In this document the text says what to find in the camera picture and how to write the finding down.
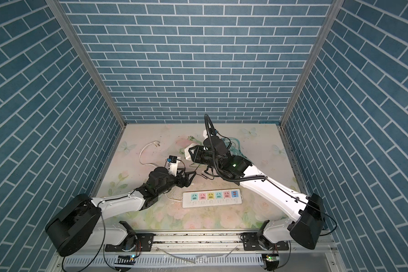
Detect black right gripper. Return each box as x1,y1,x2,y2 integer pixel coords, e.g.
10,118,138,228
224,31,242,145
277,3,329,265
189,143,223,171

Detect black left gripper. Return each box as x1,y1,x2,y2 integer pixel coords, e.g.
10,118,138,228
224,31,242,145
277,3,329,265
156,167,197,197

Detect white power strip colourful sockets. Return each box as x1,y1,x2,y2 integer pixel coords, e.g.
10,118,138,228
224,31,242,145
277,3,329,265
182,189,242,209

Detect black USB cable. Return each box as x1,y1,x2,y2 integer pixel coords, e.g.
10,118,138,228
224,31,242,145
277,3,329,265
176,158,215,181

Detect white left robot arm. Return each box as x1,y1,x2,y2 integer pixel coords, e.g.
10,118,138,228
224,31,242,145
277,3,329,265
45,167,196,257

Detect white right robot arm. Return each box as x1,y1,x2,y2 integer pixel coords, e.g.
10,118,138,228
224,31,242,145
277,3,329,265
186,114,325,249

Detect light green charger cable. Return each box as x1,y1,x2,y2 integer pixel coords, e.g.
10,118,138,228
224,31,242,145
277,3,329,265
178,135,199,155

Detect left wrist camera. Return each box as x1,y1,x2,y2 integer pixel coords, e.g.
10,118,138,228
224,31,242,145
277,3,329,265
167,155,178,176

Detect teal multi-head cable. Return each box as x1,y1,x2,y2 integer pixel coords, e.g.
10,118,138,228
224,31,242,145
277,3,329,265
226,136,249,159

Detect white power strip cord plug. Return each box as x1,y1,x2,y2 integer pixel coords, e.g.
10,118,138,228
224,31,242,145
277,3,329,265
138,141,182,202

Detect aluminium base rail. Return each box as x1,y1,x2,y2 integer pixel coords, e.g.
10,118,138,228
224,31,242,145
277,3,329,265
47,231,345,272

